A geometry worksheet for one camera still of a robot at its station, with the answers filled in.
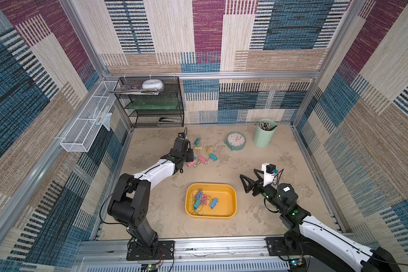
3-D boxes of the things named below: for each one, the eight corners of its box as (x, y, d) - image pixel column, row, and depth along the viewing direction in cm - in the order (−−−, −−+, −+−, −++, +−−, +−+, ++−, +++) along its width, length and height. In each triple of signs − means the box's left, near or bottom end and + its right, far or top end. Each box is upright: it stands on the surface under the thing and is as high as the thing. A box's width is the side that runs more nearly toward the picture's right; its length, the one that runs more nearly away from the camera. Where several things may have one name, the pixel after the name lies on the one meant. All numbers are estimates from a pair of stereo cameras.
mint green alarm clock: (225, 150, 109) (225, 147, 107) (224, 134, 118) (224, 131, 115) (246, 150, 109) (247, 147, 107) (243, 134, 118) (244, 131, 115)
